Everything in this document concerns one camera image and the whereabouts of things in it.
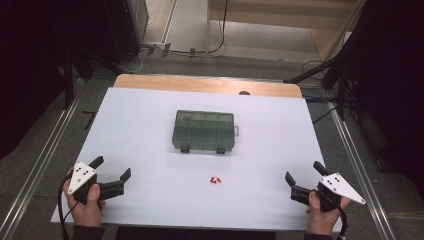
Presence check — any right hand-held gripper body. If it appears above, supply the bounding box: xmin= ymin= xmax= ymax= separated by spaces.
xmin=309 ymin=172 xmax=367 ymax=213

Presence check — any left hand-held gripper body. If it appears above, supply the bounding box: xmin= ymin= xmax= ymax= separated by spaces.
xmin=67 ymin=161 xmax=111 ymax=206

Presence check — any grey transparent compartment storage box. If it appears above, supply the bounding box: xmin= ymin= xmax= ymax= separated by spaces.
xmin=171 ymin=109 xmax=241 ymax=155

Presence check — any person's left hand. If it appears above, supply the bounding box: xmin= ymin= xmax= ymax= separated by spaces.
xmin=62 ymin=168 xmax=107 ymax=229

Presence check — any person's right hand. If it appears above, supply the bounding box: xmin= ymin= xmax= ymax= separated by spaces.
xmin=305 ymin=189 xmax=352 ymax=236

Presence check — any white table board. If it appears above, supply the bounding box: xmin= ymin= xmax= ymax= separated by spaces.
xmin=50 ymin=87 xmax=344 ymax=233

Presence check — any black metal stand with legs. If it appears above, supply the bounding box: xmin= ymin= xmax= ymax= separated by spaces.
xmin=283 ymin=31 xmax=359 ymax=122

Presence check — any dark curtain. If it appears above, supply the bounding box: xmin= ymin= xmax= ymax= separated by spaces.
xmin=0 ymin=0 xmax=113 ymax=160
xmin=333 ymin=0 xmax=424 ymax=191

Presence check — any wooden table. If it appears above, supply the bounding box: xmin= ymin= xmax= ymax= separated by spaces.
xmin=112 ymin=73 xmax=304 ymax=99

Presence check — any grey power strip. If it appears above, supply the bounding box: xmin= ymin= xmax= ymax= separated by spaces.
xmin=140 ymin=41 xmax=172 ymax=57

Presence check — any black cabinet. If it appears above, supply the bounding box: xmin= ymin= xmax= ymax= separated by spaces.
xmin=101 ymin=0 xmax=150 ymax=66

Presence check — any light wooden shelf unit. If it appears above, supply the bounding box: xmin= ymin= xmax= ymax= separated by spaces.
xmin=205 ymin=0 xmax=368 ymax=63

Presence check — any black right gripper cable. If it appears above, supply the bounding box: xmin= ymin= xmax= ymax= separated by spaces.
xmin=328 ymin=194 xmax=350 ymax=240

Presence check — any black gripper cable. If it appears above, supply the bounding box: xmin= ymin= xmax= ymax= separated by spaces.
xmin=328 ymin=194 xmax=350 ymax=240
xmin=57 ymin=173 xmax=81 ymax=240

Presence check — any metal floor rail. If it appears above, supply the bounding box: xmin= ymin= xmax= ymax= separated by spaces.
xmin=327 ymin=100 xmax=398 ymax=240
xmin=0 ymin=94 xmax=84 ymax=240

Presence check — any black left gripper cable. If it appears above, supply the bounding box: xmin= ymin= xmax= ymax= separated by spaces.
xmin=57 ymin=173 xmax=81 ymax=240

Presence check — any black hanging cable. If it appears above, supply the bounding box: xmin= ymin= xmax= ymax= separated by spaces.
xmin=213 ymin=0 xmax=230 ymax=55

